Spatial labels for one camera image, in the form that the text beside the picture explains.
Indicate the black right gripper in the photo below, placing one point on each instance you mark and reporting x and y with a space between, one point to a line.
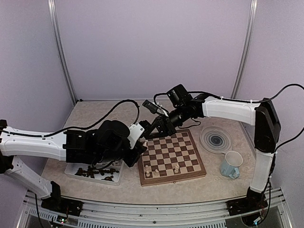
165 124

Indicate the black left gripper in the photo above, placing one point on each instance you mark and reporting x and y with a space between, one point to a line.
131 160

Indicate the white plastic divided tray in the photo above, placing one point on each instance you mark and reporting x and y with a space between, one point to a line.
72 168

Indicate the white chess queen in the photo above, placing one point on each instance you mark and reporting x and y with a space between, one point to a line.
177 168

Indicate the white chess pawn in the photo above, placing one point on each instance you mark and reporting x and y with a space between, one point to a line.
156 173

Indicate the white chess bishop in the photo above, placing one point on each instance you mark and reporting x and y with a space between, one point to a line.
147 171

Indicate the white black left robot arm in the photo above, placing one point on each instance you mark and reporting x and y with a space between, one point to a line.
15 143

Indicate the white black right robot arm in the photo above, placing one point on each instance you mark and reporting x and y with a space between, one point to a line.
259 116

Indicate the dark chess pieces pile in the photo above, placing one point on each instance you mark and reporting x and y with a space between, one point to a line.
107 174

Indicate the wooden chess board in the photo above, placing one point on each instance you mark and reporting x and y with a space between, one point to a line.
164 153

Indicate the blue spiral ceramic plate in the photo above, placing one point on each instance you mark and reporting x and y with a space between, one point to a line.
216 140

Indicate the light blue ceramic mug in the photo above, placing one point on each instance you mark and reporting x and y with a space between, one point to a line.
230 165

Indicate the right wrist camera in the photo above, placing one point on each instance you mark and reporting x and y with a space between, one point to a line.
154 109

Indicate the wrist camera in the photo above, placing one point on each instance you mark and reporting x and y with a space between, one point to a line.
136 130
154 109

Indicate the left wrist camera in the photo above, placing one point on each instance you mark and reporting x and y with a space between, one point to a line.
136 130

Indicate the rear aluminium frame rail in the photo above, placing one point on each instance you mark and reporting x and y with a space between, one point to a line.
162 98

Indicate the front aluminium rail base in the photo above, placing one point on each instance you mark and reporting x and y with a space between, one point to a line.
210 214

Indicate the left aluminium frame post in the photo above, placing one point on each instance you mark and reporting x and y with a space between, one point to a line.
60 50

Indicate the aluminium frame post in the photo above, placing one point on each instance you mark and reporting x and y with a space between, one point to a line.
60 50
246 47

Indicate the right aluminium frame post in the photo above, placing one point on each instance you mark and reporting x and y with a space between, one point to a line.
246 47

